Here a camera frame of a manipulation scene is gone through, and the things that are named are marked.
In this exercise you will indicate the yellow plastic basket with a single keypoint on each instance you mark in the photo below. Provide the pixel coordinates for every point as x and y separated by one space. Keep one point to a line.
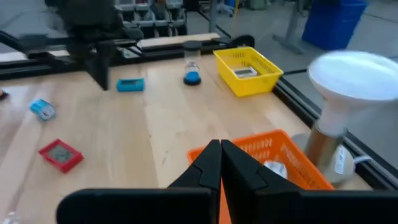
248 87

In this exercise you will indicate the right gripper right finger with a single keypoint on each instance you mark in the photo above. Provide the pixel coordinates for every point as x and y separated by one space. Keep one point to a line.
242 180

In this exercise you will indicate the red digital clock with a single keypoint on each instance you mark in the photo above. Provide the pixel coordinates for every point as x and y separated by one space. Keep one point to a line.
60 155

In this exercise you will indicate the white digital clock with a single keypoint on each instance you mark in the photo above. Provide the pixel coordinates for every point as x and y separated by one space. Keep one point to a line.
245 72

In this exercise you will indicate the cyan power adapter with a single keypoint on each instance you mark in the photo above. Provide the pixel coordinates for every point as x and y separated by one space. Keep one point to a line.
42 109

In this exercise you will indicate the blue sand black hourglass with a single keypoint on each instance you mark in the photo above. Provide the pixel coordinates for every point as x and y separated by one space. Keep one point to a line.
192 76

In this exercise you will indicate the white desk lamp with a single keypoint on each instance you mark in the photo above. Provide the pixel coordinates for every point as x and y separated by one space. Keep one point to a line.
351 77

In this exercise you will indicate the blue plastic bin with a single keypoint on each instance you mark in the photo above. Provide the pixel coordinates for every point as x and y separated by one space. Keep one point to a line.
334 25

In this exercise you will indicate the orange plastic basket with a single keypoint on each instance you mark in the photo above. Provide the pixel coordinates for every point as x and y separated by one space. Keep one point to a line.
280 146

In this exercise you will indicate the black aluminium table frame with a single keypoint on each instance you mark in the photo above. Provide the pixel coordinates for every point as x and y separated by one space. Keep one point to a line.
298 105

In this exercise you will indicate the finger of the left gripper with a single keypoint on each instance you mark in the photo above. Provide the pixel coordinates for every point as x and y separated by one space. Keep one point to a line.
97 67
105 68

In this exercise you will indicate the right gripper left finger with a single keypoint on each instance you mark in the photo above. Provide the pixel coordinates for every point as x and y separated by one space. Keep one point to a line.
205 174

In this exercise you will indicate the grey table leg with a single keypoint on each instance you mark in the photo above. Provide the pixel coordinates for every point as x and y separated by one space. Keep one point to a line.
292 28

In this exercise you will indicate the white power adapter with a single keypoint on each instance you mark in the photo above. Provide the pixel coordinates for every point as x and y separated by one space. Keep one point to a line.
276 168

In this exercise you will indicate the teal digital clock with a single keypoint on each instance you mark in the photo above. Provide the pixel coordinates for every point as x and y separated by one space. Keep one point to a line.
130 85

